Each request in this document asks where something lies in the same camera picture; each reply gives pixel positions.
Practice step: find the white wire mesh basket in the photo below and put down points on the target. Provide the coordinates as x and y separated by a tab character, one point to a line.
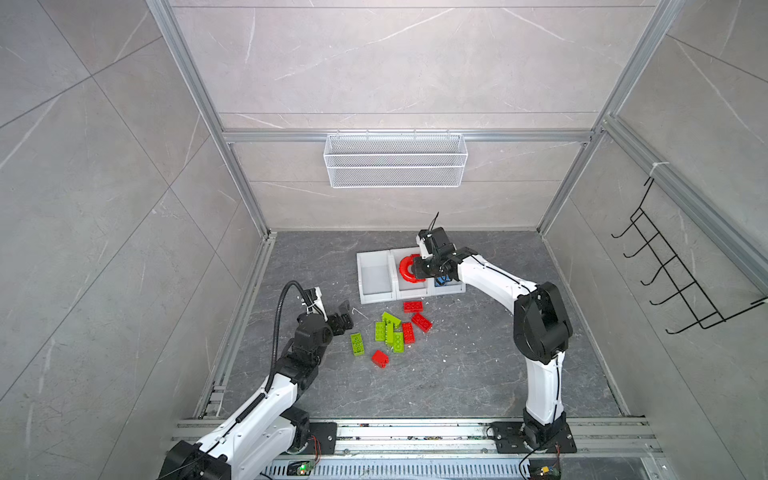
396	160

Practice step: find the aluminium rail frame front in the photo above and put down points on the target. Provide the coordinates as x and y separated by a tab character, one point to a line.
456	448

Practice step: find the red arch lego piece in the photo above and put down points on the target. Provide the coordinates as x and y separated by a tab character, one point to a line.
405	269

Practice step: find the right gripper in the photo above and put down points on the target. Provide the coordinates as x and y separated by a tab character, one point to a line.
418	272

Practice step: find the black wire hook rack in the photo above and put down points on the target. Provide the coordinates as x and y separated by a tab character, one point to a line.
670	265

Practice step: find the green lego brick cluster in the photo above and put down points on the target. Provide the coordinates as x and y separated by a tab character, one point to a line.
388	330

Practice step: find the blue lego brick top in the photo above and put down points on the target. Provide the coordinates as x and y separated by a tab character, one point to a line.
442	281

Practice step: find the red small lego brick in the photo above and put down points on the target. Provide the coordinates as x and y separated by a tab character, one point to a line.
380	359

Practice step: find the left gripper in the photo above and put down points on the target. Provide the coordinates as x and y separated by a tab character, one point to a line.
339	327

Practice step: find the white three-compartment bin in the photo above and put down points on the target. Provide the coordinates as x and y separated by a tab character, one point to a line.
388	275

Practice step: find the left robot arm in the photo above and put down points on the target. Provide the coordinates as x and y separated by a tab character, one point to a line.
268	423

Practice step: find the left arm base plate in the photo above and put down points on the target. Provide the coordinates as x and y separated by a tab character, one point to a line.
315	439

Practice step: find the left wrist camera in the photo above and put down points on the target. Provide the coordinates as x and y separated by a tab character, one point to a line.
313	301

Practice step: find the red lego brick top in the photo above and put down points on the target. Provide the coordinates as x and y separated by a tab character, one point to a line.
413	306

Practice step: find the red lego brick angled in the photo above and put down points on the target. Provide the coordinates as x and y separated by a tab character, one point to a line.
422	322

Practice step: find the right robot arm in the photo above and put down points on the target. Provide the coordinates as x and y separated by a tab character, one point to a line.
541	326

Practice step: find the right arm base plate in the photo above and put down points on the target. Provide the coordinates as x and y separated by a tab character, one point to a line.
509	438

